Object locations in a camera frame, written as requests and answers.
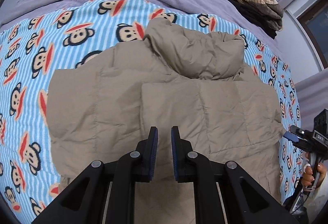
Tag black folded garment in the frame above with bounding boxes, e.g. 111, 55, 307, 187
228, 0, 277, 39

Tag blue striped monkey blanket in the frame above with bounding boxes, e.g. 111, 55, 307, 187
1, 0, 303, 223

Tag right hand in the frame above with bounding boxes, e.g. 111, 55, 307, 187
301, 163, 327, 196

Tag khaki puffer jacket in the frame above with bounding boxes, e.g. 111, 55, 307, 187
46, 18, 284, 223

